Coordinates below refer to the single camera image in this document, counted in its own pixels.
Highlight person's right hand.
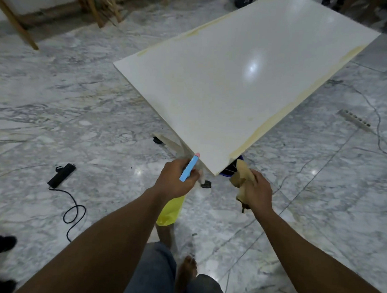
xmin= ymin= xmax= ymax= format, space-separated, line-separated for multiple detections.
xmin=243 ymin=169 xmax=275 ymax=218

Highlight person's left hand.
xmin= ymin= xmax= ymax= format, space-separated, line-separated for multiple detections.
xmin=153 ymin=157 xmax=201 ymax=203

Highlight tan cleaning cloth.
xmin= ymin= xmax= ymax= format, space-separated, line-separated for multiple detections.
xmin=228 ymin=159 xmax=259 ymax=214

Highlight yellow spray bottle blue nozzle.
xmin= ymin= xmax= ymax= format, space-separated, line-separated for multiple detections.
xmin=156 ymin=151 xmax=201 ymax=228

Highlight person's left forearm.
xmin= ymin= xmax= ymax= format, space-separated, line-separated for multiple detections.
xmin=16 ymin=182 xmax=177 ymax=293

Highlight person's right forearm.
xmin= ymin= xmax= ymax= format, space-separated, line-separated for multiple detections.
xmin=251 ymin=206 xmax=387 ymax=293

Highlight white table leg black foot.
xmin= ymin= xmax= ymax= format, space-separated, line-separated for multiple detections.
xmin=197 ymin=168 xmax=213 ymax=189
xmin=152 ymin=133 xmax=194 ymax=159

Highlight blue bucket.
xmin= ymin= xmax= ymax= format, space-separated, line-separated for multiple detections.
xmin=219 ymin=154 xmax=245 ymax=178

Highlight person's left foot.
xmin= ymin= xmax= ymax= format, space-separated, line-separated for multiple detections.
xmin=154 ymin=223 xmax=176 ymax=250

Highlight person's foot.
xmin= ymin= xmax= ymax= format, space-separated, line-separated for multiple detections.
xmin=154 ymin=223 xmax=176 ymax=250
xmin=175 ymin=255 xmax=199 ymax=293

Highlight person's right foot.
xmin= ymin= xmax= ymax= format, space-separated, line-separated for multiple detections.
xmin=175 ymin=255 xmax=199 ymax=293

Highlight person's blue denim shorts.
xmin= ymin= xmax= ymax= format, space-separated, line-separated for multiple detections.
xmin=122 ymin=240 xmax=231 ymax=293

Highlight white power strip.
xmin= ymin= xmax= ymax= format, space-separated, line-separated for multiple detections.
xmin=337 ymin=109 xmax=373 ymax=133

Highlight black power adapter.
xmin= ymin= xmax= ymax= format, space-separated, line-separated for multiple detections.
xmin=47 ymin=163 xmax=77 ymax=190

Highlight wooden easel leg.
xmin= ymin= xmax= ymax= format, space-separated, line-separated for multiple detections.
xmin=0 ymin=0 xmax=41 ymax=51

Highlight black cable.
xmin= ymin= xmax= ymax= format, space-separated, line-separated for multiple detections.
xmin=47 ymin=187 xmax=88 ymax=243

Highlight thin grey cable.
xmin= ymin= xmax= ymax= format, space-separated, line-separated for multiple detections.
xmin=326 ymin=79 xmax=387 ymax=155

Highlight wooden easel frame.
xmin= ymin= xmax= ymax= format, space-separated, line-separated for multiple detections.
xmin=71 ymin=0 xmax=124 ymax=30

